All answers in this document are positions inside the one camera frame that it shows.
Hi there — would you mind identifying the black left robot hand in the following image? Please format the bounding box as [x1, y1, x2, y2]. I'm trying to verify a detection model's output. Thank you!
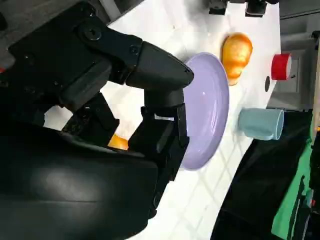
[208, 0, 270, 18]

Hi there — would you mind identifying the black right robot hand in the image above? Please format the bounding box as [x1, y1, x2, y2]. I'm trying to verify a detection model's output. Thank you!
[0, 0, 195, 240]

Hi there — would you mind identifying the orange toy bread roll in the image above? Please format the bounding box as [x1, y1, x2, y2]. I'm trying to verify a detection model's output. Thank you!
[107, 134, 130, 151]
[219, 32, 253, 87]

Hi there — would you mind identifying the red emergency stop button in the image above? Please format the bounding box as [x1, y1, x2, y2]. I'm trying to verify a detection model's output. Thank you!
[271, 52, 293, 81]

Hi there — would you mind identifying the pale green mug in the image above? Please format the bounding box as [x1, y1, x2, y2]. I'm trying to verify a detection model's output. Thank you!
[237, 107, 285, 141]

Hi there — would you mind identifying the lilac plate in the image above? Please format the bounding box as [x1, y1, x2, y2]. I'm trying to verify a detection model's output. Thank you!
[183, 51, 230, 171]

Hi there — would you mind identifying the black cloth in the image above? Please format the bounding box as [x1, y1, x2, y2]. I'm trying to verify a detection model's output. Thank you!
[209, 109, 313, 240]

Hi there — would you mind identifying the green cloth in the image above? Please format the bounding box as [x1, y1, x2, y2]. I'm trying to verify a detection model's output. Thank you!
[271, 144, 313, 240]

